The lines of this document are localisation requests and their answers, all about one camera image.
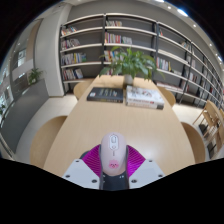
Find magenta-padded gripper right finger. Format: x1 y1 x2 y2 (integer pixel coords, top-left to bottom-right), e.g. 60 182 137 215
125 144 166 188

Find thick book with pale spine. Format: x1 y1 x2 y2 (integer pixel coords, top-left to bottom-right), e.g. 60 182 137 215
125 99 165 111

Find round ceiling lights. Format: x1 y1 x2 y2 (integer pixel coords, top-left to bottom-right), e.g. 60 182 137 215
154 0 224 63

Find black book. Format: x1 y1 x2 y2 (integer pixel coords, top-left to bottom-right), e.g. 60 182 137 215
86 86 125 104

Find small green floor plant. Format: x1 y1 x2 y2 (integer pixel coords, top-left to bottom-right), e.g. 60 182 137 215
27 67 44 86

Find pale pink computer mouse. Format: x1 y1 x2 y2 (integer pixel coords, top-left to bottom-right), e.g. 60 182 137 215
99 132 129 176

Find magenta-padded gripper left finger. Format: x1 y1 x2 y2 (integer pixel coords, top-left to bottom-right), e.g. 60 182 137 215
62 143 103 190

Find green potted plant white pot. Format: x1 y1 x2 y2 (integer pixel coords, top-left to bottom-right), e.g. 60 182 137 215
98 46 164 86

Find light wooden desks and chairs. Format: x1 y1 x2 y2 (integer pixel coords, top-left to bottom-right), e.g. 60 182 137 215
193 99 224 159

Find white printed book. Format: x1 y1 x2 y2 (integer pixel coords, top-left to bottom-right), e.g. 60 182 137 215
125 85 165 106

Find grey bookshelf unit with books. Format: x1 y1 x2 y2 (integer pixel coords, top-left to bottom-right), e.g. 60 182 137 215
59 12 224 111

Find curved wooden chair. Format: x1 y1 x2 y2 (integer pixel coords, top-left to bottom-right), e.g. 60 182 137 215
180 121 208 164
72 79 95 101
29 115 68 169
159 86 177 108

